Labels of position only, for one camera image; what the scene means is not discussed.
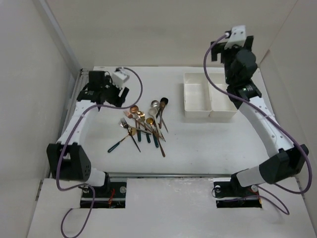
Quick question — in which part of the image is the black fork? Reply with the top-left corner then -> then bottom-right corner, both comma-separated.
120,118 -> 141,153

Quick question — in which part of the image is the gold spoon green handle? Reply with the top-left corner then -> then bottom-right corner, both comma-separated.
107,128 -> 137,153

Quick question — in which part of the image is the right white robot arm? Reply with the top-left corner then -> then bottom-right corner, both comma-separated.
205,36 -> 313,195

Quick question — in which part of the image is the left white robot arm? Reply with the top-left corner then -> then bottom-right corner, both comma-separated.
47,68 -> 129,197

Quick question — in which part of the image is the copper spoon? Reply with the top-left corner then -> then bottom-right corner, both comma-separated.
130,105 -> 141,134

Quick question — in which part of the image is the rose gold fork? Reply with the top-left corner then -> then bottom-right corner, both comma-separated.
123,111 -> 140,129

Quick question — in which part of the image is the silver spoon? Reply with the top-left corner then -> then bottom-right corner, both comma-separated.
151,100 -> 160,108

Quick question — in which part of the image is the white spoon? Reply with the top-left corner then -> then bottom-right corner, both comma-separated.
149,108 -> 158,125

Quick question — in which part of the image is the left white container bin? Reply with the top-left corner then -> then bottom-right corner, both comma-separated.
183,72 -> 211,119

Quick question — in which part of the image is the white container bin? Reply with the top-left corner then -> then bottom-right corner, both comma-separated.
183,72 -> 211,119
209,73 -> 237,120

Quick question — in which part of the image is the black spoon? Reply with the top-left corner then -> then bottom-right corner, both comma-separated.
156,97 -> 169,118

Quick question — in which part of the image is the right white container bin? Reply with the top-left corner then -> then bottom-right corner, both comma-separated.
209,73 -> 237,120

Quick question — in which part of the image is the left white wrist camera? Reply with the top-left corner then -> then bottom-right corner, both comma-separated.
111,67 -> 130,89

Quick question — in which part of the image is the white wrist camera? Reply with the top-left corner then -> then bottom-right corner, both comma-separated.
224,25 -> 247,50
111,67 -> 130,89

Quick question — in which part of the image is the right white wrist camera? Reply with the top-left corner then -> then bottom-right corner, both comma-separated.
224,25 -> 247,50

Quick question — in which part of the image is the green handle utensil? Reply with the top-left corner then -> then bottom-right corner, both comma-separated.
139,117 -> 151,143

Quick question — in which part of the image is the gold spoon dark handle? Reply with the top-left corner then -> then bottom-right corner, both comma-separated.
146,118 -> 159,140

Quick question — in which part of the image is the long copper handle utensil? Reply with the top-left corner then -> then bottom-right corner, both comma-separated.
152,122 -> 166,158

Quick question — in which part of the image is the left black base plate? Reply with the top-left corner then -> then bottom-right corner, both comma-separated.
80,178 -> 127,209

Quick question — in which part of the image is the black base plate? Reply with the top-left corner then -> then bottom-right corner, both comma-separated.
212,180 -> 262,208
80,178 -> 127,209

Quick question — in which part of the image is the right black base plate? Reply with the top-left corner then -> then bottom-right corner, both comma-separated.
212,180 -> 262,208

